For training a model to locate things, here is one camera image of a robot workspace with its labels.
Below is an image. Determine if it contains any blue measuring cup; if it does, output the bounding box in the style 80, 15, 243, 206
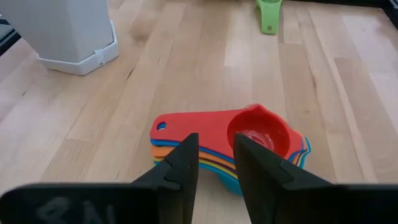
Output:
154, 160, 307, 197

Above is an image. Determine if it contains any white hexagonal planter pot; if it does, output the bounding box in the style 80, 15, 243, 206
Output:
0, 0, 119, 77

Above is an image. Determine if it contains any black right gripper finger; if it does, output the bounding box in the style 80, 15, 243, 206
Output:
233, 133, 336, 224

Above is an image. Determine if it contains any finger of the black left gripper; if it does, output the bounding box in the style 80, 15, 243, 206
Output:
132, 133, 200, 224

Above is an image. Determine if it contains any yellow measuring cup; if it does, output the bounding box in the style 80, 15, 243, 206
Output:
153, 156, 239, 180

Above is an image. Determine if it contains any orange measuring cup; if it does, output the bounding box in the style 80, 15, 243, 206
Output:
151, 145, 238, 171

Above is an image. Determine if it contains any red measuring cup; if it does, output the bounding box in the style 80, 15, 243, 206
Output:
150, 104, 307, 160

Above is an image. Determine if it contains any lime green measuring cup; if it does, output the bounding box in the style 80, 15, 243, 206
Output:
256, 0, 283, 35

